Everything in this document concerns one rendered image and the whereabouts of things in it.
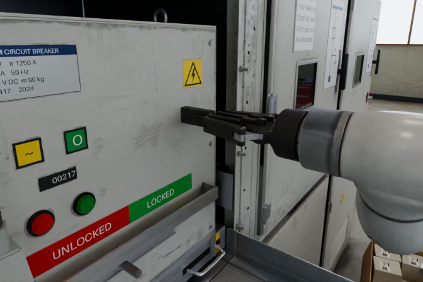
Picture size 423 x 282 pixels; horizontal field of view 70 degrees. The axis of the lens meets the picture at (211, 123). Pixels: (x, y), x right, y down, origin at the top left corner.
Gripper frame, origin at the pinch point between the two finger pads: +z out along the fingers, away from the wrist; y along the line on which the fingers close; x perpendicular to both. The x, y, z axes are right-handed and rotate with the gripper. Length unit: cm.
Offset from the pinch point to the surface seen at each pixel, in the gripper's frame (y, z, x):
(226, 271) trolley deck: 7.8, -1.7, -38.4
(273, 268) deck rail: 13.6, -10.8, -36.9
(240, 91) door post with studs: 15.0, 0.2, 2.7
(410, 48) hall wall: 786, 30, -3
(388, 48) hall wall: 786, 74, -2
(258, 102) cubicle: 22.9, -0.2, -0.9
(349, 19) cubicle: 95, -1, 22
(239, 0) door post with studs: 13.9, 0.2, 21.2
